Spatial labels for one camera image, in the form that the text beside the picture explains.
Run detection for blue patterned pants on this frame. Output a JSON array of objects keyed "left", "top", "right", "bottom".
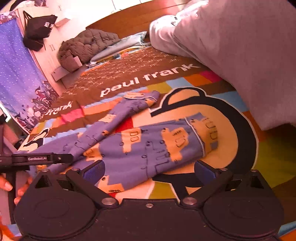
[{"left": 21, "top": 91, "right": 218, "bottom": 193}]

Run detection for left hand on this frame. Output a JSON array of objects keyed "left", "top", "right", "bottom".
[{"left": 0, "top": 174, "right": 33, "bottom": 205}]

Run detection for colourful paul frank blanket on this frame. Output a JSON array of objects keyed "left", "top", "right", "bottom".
[{"left": 20, "top": 47, "right": 295, "bottom": 240}]

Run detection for blue fabric wardrobe cover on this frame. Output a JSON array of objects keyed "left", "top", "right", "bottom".
[{"left": 1, "top": 11, "right": 58, "bottom": 133}]

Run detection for white nightstand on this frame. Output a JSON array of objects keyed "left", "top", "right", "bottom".
[{"left": 16, "top": 4, "right": 83, "bottom": 95}]

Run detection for brown quilted jacket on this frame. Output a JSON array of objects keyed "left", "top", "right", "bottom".
[{"left": 57, "top": 29, "right": 120, "bottom": 72}]

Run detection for black bag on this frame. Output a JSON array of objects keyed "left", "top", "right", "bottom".
[{"left": 23, "top": 11, "right": 57, "bottom": 51}]

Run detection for grey duvet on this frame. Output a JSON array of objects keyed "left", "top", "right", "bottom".
[{"left": 149, "top": 1, "right": 295, "bottom": 130}]

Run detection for light blue pillow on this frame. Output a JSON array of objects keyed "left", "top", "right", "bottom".
[{"left": 87, "top": 31, "right": 149, "bottom": 67}]

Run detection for wooden headboard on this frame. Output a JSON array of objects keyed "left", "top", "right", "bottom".
[{"left": 86, "top": 0, "right": 189, "bottom": 38}]

